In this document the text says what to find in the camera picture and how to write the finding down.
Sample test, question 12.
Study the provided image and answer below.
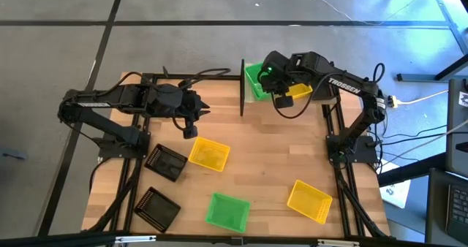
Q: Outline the black aluminium rig frame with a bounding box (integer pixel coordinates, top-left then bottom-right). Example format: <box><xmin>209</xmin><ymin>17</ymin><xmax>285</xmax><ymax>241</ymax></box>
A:
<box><xmin>0</xmin><ymin>71</ymin><xmax>468</xmax><ymax>247</ymax></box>

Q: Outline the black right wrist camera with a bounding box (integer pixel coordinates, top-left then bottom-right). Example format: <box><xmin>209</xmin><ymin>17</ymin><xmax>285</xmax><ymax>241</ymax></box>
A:
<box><xmin>273</xmin><ymin>95</ymin><xmax>295</xmax><ymax>110</ymax></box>

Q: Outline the white floor cable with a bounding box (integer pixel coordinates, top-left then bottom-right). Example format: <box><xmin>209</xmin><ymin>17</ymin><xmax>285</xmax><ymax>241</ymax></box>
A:
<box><xmin>301</xmin><ymin>0</ymin><xmax>433</xmax><ymax>26</ymax></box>

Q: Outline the green plastic basket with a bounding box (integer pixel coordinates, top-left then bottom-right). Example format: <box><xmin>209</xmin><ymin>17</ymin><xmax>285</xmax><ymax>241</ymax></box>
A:
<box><xmin>204</xmin><ymin>191</ymin><xmax>252</xmax><ymax>234</ymax></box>
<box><xmin>244</xmin><ymin>63</ymin><xmax>273</xmax><ymax>102</ymax></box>
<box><xmin>244</xmin><ymin>62</ymin><xmax>273</xmax><ymax>102</ymax></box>

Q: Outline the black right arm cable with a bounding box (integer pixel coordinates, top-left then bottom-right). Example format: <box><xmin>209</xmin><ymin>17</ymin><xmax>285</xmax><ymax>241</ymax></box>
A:
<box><xmin>270</xmin><ymin>71</ymin><xmax>344</xmax><ymax>120</ymax></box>

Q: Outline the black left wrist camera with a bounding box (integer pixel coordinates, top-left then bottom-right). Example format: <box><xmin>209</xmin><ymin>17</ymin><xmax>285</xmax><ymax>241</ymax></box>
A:
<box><xmin>181</xmin><ymin>124</ymin><xmax>199</xmax><ymax>140</ymax></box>

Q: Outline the white printed paper sheet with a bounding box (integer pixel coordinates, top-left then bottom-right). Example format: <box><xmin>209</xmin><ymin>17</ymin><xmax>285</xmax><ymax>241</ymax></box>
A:
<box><xmin>379</xmin><ymin>180</ymin><xmax>412</xmax><ymax>209</ymax></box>

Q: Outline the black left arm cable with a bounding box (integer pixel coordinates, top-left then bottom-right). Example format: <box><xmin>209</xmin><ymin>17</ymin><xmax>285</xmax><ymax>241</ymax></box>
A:
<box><xmin>93</xmin><ymin>66</ymin><xmax>232</xmax><ymax>94</ymax></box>

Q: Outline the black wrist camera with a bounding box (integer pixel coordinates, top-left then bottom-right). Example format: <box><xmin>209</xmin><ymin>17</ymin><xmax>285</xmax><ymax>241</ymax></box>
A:
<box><xmin>273</xmin><ymin>95</ymin><xmax>295</xmax><ymax>110</ymax></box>
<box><xmin>181</xmin><ymin>124</ymin><xmax>199</xmax><ymax>140</ymax></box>

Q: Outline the black keyboard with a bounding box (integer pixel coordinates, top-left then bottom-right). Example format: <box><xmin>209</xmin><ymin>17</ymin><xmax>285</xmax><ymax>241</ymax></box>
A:
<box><xmin>445</xmin><ymin>183</ymin><xmax>468</xmax><ymax>234</ymax></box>

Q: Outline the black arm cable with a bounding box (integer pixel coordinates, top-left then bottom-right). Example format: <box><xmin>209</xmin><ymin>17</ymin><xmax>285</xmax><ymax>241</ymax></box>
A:
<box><xmin>93</xmin><ymin>66</ymin><xmax>232</xmax><ymax>94</ymax></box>
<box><xmin>270</xmin><ymin>71</ymin><xmax>344</xmax><ymax>120</ymax></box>

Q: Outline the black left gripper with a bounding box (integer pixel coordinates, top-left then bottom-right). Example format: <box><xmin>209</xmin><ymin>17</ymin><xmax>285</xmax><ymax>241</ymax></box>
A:
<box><xmin>175</xmin><ymin>89</ymin><xmax>212</xmax><ymax>120</ymax></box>

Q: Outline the yellow plastic basket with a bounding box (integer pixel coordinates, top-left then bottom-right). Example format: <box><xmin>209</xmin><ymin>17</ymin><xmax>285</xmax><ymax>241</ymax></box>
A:
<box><xmin>286</xmin><ymin>179</ymin><xmax>333</xmax><ymax>225</ymax></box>
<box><xmin>287</xmin><ymin>82</ymin><xmax>314</xmax><ymax>100</ymax></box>
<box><xmin>187</xmin><ymin>136</ymin><xmax>232</xmax><ymax>173</ymax></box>

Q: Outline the black plastic basket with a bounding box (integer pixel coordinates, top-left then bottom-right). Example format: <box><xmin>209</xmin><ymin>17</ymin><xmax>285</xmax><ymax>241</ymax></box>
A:
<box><xmin>133</xmin><ymin>186</ymin><xmax>182</xmax><ymax>234</ymax></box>
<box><xmin>144</xmin><ymin>143</ymin><xmax>189</xmax><ymax>183</ymax></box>

